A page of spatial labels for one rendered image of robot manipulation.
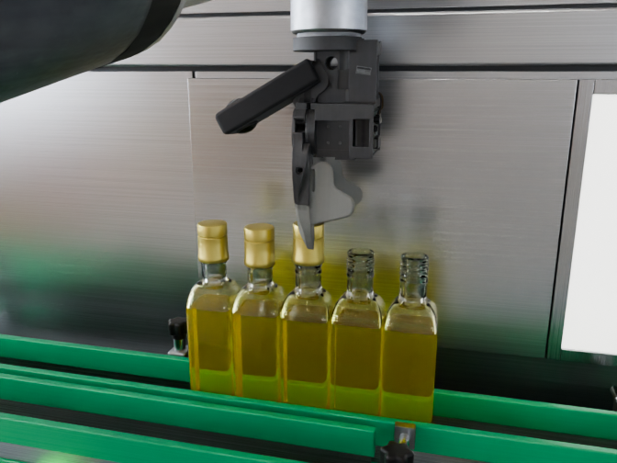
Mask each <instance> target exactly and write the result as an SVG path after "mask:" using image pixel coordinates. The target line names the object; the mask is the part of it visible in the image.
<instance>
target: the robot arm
mask: <svg viewBox="0 0 617 463"><path fill-rule="evenodd" d="M210 1H213V0H0V103H2V102H5V101H7V100H10V99H12V98H15V97H18V96H22V95H24V94H27V93H30V92H32V91H35V90H38V89H41V88H42V87H45V86H48V85H52V84H55V83H58V82H60V81H62V80H65V79H68V78H70V77H73V76H76V75H78V74H80V73H85V72H88V71H90V70H93V69H95V68H98V67H102V66H105V65H108V64H111V63H114V62H119V61H122V60H125V59H127V58H130V57H132V56H135V55H137V54H139V53H141V52H143V51H146V50H147V49H149V48H150V47H151V46H153V45H154V44H156V43H157V42H158V41H160V40H161V39H162V38H163V37H164V36H165V34H166V33H167V32H168V31H169V30H170V29H171V28H172V26H173V25H174V23H175V21H176V19H178V17H179V16H180V14H181V11H182V9H183V8H186V7H190V6H196V5H199V4H203V3H206V2H210ZM290 5H291V32H292V33H293V34H295V35H297V37H296V38H293V51H295V52H314V61H311V60H309V59H305V60H304V61H302V62H300V63H298V64H297V65H295V66H293V67H292V68H290V69H288V70H287V71H285V72H283V73H281V74H279V75H278V76H277V77H275V78H274V79H272V80H271V81H269V82H267V83H266V84H264V85H262V86H260V87H258V88H257V89H255V90H253V91H252V92H251V93H249V94H248V95H246V96H244V97H242V98H236V99H233V100H231V101H230V102H229V104H228V105H227V106H226V107H225V108H223V109H222V110H221V111H220V112H218V113H217V114H216V116H215V119H216V121H217V123H218V124H219V127H220V128H221V130H222V132H223V133H224V134H236V133H237V134H244V133H248V132H250V131H252V130H253V129H254V128H255V127H256V126H257V124H258V123H259V122H260V121H262V120H264V119H266V118H268V117H269V116H271V115H273V114H274V113H275V112H277V111H279V110H280V109H282V108H284V107H286V106H288V105H289V104H291V103H293V104H294V106H295V107H296V108H294V110H293V114H292V127H291V141H292V148H293V151H292V181H293V193H294V203H295V207H296V216H297V226H298V230H299V233H300V235H301V237H302V239H303V241H304V243H305V245H306V246H307V248H308V249H311V250H313V249H314V233H315V229H314V224H318V223H324V222H327V221H331V220H339V219H343V218H347V217H349V216H351V215H352V214H353V211H354V206H355V205H357V204H359V203H360V202H361V200H362V197H363V193H362V189H361V188H360V187H359V186H357V185H355V184H353V183H351V182H349V181H347V180H346V179H345V178H344V177H343V175H342V162H341V160H355V159H373V155H374V154H375V153H376V152H377V150H379V151H380V146H381V122H382V118H381V109H382V108H383V106H384V98H383V96H382V94H381V93H380V92H378V79H379V56H381V48H382V41H378V40H365V39H362V37H361V35H362V34H365V33H366V31H367V0H290ZM333 58H336V59H337V62H338V65H337V67H336V68H335V69H332V68H331V60H332V59H333ZM378 95H380V97H378Z"/></svg>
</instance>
